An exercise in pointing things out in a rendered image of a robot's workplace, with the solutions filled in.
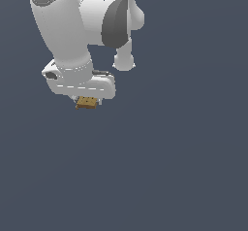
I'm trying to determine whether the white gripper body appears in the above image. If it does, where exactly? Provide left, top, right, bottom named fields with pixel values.
left=41, top=58, right=117, bottom=100

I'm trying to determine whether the small brown wooden block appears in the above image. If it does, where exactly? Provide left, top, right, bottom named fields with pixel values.
left=75, top=96, right=98, bottom=111

